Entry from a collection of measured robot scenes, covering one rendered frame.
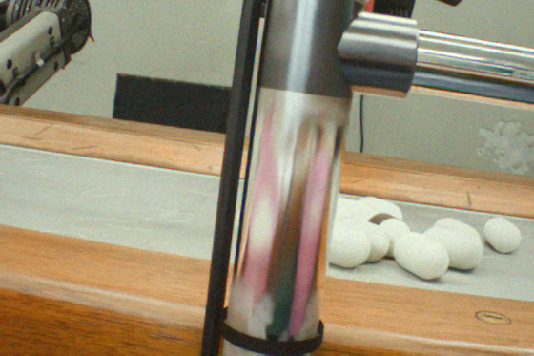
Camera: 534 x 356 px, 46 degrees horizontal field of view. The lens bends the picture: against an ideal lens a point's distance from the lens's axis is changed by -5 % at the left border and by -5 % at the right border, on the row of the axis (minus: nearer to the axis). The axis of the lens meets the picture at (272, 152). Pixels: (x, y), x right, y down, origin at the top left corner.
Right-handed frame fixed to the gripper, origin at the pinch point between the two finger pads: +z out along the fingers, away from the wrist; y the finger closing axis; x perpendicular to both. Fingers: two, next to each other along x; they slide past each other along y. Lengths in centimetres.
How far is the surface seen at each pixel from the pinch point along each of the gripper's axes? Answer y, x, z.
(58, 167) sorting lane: -18.6, 15.9, -3.6
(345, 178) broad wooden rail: 3.4, 18.9, -10.0
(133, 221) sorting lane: -9.0, 8.0, 5.7
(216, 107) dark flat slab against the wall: -35, 143, -148
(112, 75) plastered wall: -77, 138, -152
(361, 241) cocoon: 3.3, 4.4, 7.1
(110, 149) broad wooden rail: -16.6, 19.2, -9.3
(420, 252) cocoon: 6.2, 4.4, 7.2
